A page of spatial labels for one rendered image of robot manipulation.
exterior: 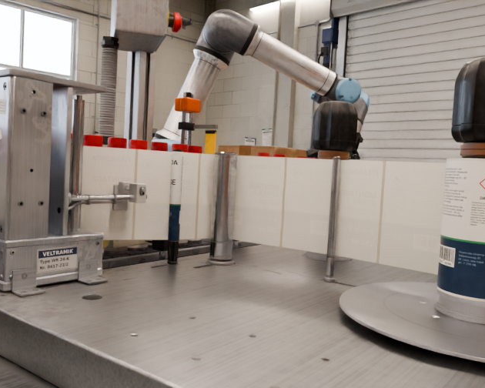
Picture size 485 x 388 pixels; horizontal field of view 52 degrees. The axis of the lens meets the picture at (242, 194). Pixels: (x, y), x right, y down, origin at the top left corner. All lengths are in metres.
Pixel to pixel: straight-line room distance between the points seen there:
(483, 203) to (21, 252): 0.53
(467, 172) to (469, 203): 0.03
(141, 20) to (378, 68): 5.08
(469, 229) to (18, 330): 0.48
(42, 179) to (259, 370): 0.37
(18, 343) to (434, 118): 5.20
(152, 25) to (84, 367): 0.69
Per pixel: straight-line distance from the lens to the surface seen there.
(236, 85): 7.59
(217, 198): 0.82
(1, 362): 0.59
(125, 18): 1.00
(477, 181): 0.58
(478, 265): 0.58
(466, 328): 0.57
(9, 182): 0.64
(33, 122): 0.65
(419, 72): 5.70
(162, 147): 0.96
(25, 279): 0.66
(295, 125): 6.70
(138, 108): 1.11
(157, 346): 0.47
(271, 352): 0.46
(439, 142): 5.48
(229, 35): 1.42
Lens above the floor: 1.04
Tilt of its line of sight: 3 degrees down
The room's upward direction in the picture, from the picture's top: 3 degrees clockwise
